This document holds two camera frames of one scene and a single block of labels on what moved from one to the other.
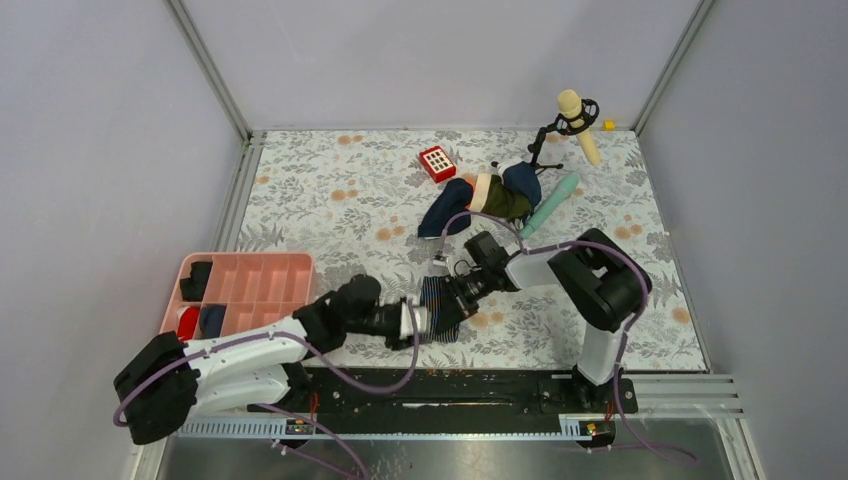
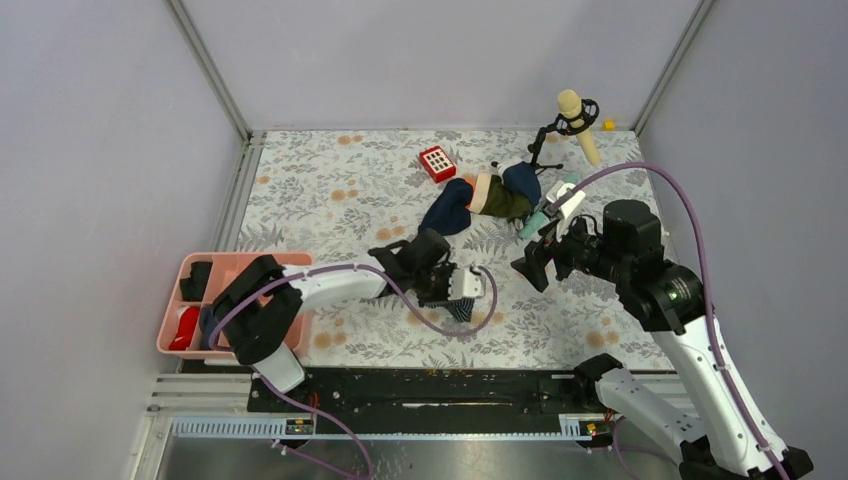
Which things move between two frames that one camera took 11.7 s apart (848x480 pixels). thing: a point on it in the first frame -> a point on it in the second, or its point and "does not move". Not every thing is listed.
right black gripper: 468,308 -> 539,251
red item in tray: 187,323 does not move
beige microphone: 569,103 does not move
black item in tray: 192,287 does not move
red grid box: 437,164 does not move
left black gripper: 395,342 -> 443,295
